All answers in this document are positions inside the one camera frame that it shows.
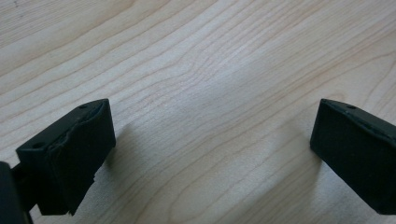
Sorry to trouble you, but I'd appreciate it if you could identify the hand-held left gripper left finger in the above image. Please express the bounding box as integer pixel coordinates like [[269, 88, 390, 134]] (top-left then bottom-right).
[[15, 98, 117, 217]]

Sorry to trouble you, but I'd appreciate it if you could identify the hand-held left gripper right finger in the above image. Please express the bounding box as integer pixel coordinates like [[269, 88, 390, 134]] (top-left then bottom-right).
[[309, 98, 396, 216]]

